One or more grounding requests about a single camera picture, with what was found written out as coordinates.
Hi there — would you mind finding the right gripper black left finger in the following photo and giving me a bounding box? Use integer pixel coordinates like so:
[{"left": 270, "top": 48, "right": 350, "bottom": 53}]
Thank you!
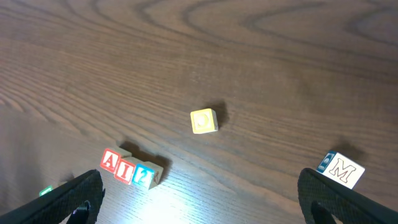
[{"left": 1, "top": 169, "right": 105, "bottom": 224}]

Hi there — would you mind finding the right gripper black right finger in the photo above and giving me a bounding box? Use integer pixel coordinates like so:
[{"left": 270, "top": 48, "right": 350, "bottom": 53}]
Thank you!
[{"left": 297, "top": 168, "right": 397, "bottom": 224}]

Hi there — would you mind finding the red letter A block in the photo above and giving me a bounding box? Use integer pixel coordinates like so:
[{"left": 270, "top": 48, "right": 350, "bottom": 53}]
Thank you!
[{"left": 100, "top": 147, "right": 132, "bottom": 174}]

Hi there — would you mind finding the red letter I block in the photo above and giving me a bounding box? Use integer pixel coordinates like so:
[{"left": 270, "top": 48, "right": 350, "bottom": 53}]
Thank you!
[{"left": 114, "top": 157, "right": 144, "bottom": 185}]

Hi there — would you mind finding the blue number 2 block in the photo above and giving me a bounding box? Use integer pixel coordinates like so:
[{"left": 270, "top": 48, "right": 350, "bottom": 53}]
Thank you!
[{"left": 132, "top": 161, "right": 164, "bottom": 190}]

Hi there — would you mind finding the green letter wooden block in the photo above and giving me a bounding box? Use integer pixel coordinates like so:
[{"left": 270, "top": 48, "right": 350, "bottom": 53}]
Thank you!
[{"left": 39, "top": 185, "right": 53, "bottom": 197}]

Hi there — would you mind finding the plain patterned wooden block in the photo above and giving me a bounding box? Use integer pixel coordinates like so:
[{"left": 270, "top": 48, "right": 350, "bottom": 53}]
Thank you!
[{"left": 316, "top": 151, "right": 365, "bottom": 189}]

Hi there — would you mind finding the yellow top wooden block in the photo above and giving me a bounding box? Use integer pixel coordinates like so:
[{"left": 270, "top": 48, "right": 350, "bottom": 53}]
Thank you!
[{"left": 190, "top": 108, "right": 218, "bottom": 134}]

